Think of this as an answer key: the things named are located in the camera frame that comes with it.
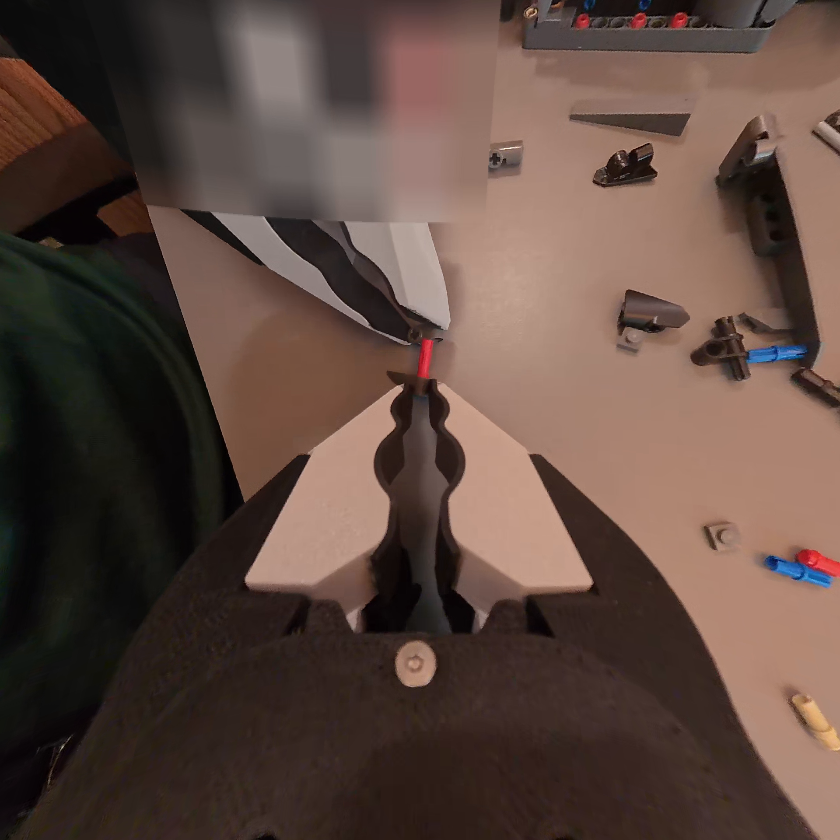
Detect long dark grey lego beam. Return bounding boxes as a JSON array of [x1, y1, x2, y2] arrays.
[[714, 112, 823, 369]]

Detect lego car model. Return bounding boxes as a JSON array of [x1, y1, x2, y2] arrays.
[[521, 0, 779, 55]]

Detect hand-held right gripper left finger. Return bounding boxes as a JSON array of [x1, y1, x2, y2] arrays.
[[243, 385, 406, 634]]

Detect scattered small lego pieces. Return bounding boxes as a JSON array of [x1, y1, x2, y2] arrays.
[[703, 367, 840, 753]]

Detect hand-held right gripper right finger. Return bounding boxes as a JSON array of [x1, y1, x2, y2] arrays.
[[432, 381, 596, 634]]

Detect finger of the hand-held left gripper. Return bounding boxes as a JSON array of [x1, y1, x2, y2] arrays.
[[314, 220, 453, 332], [215, 212, 421, 347]]

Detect black lego connector blue pin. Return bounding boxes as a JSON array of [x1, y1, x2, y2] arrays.
[[689, 315, 810, 382]]

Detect dark grey lego fin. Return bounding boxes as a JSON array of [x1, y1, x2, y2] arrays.
[[615, 288, 692, 354]]

